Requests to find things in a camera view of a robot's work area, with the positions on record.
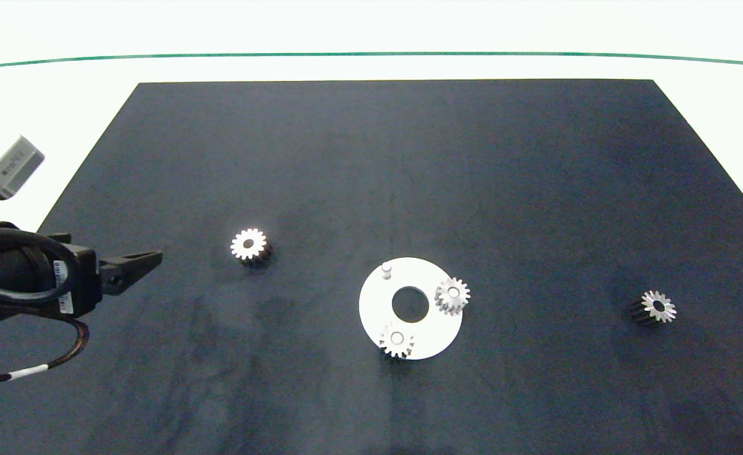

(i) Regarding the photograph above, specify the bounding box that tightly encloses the boxy silver wrist camera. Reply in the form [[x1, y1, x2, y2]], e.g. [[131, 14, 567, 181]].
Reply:
[[0, 135, 46, 201]]

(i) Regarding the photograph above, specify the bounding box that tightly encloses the small steel gear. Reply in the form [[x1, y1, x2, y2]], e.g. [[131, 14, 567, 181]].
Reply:
[[434, 277, 472, 316], [379, 321, 415, 360], [630, 290, 677, 327]]

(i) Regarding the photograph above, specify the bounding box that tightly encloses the large steel gear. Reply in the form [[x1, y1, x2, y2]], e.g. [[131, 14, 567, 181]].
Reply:
[[230, 227, 275, 267]]

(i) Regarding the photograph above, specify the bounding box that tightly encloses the round white plate with pins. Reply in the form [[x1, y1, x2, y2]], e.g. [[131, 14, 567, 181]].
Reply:
[[359, 257, 464, 361]]

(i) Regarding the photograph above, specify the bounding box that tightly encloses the dark mat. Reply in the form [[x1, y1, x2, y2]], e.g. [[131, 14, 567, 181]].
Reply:
[[0, 79, 743, 455]]

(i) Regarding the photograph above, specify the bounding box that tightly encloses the thick black cable loop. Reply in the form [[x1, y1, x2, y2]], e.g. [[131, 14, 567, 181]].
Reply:
[[0, 226, 85, 305]]

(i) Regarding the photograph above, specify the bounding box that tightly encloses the thin cable with white tag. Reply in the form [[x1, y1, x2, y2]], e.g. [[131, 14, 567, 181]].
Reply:
[[0, 316, 90, 388]]

